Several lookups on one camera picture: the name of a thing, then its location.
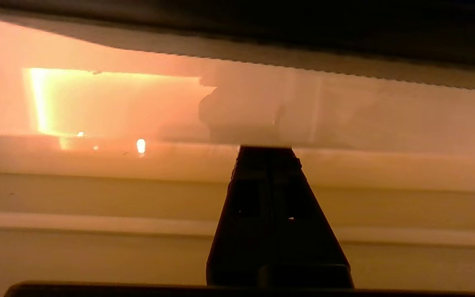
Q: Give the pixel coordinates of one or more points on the white pull-out drawer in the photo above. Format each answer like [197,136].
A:
[97,194]

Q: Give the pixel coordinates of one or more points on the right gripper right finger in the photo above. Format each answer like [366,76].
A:
[299,239]

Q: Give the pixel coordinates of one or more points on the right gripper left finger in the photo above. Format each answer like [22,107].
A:
[241,231]

